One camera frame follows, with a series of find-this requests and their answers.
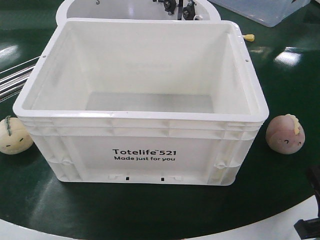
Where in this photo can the white plastic Totelife crate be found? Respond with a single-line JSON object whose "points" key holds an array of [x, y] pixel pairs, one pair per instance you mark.
{"points": [[144, 101]]}

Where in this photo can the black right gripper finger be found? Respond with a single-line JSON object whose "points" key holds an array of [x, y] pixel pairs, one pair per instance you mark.
{"points": [[308, 229], [313, 176]]}

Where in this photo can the cream plush ball toy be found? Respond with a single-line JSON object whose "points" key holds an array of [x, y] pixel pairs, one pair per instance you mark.
{"points": [[14, 137]]}

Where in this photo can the metal roller rods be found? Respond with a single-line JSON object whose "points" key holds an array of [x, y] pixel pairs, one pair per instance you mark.
{"points": [[13, 79]]}

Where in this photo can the clear plastic storage bin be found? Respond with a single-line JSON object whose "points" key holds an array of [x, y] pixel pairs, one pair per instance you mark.
{"points": [[265, 12]]}

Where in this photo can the small yellow toy piece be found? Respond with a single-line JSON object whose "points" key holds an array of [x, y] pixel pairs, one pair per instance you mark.
{"points": [[249, 37]]}

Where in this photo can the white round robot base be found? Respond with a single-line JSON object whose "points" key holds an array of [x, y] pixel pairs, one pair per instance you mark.
{"points": [[199, 10]]}

